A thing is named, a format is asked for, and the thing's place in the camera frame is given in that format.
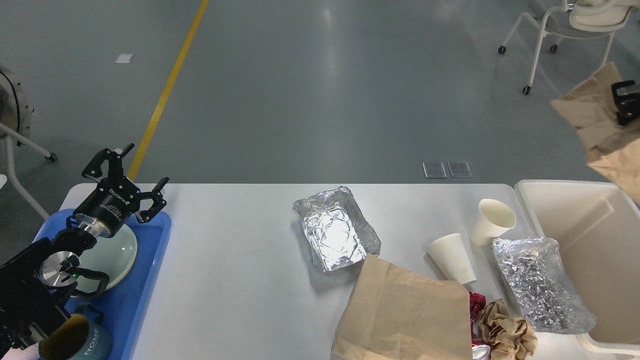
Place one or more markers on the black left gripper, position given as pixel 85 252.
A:
pixel 116 197

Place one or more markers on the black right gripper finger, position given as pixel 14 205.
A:
pixel 626 115
pixel 625 93

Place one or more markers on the small brown paper bag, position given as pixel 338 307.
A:
pixel 610 149

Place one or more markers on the light green plate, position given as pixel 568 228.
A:
pixel 122 248

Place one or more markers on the white paper cup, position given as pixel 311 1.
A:
pixel 494 218
pixel 450 256

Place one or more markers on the dark green mug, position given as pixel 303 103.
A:
pixel 81 337

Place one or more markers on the large brown paper bag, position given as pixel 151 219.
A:
pixel 397 314

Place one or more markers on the pink ribbed mug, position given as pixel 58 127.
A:
pixel 30 353

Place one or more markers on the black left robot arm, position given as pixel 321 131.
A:
pixel 37 283

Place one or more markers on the pink plate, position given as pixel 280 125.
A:
pixel 116 271

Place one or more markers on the white chair on casters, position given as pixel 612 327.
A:
pixel 572 19

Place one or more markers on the beige plastic bin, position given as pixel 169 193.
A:
pixel 597 228

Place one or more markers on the blue plastic tray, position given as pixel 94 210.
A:
pixel 125 305

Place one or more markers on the right floor outlet plate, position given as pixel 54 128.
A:
pixel 460 169

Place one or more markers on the floor outlet plate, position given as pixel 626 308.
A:
pixel 434 170
pixel 460 169

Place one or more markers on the crumpled foil tray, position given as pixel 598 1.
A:
pixel 533 272

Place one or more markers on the left floor outlet plate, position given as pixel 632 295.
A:
pixel 434 170

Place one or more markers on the aluminium foil tray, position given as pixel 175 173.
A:
pixel 336 230

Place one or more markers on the lying white paper cup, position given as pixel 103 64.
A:
pixel 450 256

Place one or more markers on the crumpled brown paper ball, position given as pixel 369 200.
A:
pixel 509 337

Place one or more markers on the white frame with caster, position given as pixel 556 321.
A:
pixel 17 117

